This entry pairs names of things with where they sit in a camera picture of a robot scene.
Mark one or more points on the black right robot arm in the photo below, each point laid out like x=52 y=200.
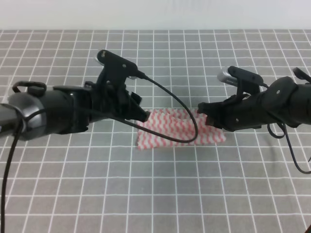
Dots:
x=283 y=101

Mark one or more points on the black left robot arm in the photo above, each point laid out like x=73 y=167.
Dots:
x=65 y=109

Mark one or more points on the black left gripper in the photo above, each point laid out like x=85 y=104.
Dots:
x=107 y=101

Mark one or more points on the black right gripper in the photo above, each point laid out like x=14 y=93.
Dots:
x=249 y=113

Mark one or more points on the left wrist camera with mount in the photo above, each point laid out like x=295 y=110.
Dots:
x=115 y=68

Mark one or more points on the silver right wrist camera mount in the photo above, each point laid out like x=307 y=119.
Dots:
x=244 y=80

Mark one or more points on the pink white wavy striped towel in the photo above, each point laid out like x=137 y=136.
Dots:
x=176 y=123

